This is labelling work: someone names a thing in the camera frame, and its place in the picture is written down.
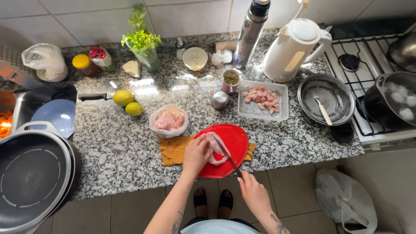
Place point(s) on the person's right hand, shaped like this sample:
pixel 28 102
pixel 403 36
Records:
pixel 254 193

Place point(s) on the person's left hand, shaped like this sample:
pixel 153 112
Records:
pixel 196 155

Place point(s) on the person's left fingers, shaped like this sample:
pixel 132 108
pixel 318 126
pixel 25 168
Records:
pixel 205 144

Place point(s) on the person's right fingers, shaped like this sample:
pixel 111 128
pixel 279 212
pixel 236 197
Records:
pixel 244 182

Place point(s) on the raw chicken breast piece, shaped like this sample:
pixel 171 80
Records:
pixel 217 150

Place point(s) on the red round cutting board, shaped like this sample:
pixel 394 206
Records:
pixel 224 150

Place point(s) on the person's right foot in sandal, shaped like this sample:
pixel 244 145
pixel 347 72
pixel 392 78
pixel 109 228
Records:
pixel 225 203

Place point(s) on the person's foot in sandal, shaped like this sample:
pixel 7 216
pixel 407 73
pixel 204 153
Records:
pixel 225 203
pixel 200 203

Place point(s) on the mustard yellow cloth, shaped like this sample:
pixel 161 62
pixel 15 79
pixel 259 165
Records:
pixel 174 150

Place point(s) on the plastic bag of raw chicken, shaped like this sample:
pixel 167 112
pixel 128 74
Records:
pixel 168 120

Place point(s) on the small metal cup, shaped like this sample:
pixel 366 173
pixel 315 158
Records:
pixel 220 99

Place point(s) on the person's left foot in sandal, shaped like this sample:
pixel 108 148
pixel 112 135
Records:
pixel 200 203

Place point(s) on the person's light blue shirt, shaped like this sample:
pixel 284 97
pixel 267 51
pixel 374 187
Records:
pixel 218 227

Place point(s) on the mate cup with metal straw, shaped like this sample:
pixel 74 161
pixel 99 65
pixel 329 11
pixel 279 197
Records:
pixel 231 81

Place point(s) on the white tray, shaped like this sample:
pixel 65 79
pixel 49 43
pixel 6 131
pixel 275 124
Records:
pixel 263 100

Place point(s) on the heap of diced raw chicken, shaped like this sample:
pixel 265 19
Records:
pixel 262 98

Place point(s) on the small lemon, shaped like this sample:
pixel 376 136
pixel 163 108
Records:
pixel 134 109

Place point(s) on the round white lidded container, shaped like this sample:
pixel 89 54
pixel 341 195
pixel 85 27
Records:
pixel 195 58

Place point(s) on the crumpled white plastic bag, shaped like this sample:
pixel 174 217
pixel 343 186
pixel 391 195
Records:
pixel 221 58

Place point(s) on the large lemon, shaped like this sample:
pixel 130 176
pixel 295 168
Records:
pixel 123 97

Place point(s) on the small glass shaker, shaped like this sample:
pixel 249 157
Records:
pixel 180 48

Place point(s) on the white plastic trash bag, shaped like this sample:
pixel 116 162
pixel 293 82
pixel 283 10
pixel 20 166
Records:
pixel 346 200

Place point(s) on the wedge of white cheese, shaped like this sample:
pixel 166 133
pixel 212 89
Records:
pixel 131 68

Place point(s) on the round metal pan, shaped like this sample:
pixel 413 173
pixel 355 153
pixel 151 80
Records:
pixel 326 99

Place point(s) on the steel thermos bottle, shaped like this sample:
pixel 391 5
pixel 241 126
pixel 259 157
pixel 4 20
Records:
pixel 251 34

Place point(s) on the glass with green parsley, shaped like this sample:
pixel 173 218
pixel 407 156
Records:
pixel 143 42

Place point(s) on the white electric kettle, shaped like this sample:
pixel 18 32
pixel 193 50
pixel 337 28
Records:
pixel 291 50

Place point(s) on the spice jar with red lid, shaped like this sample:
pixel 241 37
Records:
pixel 101 58

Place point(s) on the jar with yellow lid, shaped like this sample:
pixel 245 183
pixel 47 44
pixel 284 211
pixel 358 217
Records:
pixel 84 65

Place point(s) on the blue colander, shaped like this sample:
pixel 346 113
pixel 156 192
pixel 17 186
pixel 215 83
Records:
pixel 55 117

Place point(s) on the white gas stove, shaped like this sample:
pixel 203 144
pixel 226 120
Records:
pixel 367 84

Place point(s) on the black pot with boiling water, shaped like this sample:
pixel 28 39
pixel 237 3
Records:
pixel 391 100

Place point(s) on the white container with plastic bag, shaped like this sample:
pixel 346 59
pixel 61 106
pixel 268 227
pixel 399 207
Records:
pixel 47 63

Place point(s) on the metal sink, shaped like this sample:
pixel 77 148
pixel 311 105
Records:
pixel 19 100

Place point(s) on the chopped orange carrots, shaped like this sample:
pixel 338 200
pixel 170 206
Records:
pixel 5 123

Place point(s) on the metal pot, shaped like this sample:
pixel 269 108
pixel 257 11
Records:
pixel 403 52

